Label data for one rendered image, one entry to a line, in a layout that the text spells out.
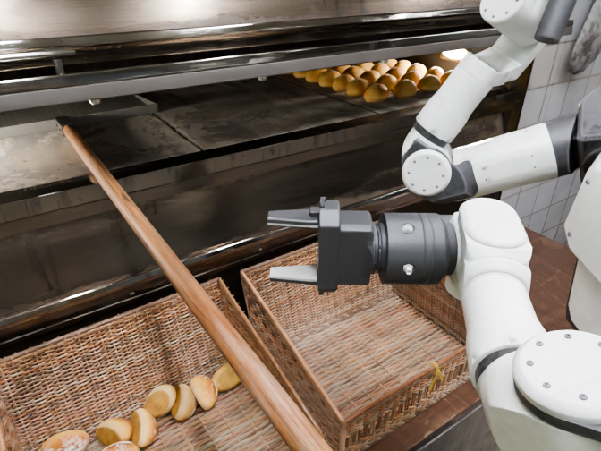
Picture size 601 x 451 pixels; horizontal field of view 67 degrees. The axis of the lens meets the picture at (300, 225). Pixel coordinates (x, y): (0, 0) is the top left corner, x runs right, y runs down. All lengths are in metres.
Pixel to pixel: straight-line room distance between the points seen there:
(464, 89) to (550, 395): 0.53
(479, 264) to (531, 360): 0.16
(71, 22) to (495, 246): 0.79
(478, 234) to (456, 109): 0.31
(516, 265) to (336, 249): 0.19
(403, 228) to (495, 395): 0.22
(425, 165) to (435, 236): 0.24
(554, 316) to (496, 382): 1.34
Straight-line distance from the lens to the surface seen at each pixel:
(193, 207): 1.17
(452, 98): 0.78
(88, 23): 0.98
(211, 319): 0.58
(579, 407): 0.35
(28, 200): 1.05
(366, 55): 1.11
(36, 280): 1.13
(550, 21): 0.77
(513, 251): 0.52
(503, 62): 0.82
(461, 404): 1.35
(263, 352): 1.13
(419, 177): 0.77
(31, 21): 0.97
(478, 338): 0.44
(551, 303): 1.79
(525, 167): 0.79
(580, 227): 0.70
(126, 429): 1.22
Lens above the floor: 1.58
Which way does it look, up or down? 30 degrees down
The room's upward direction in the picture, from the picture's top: straight up
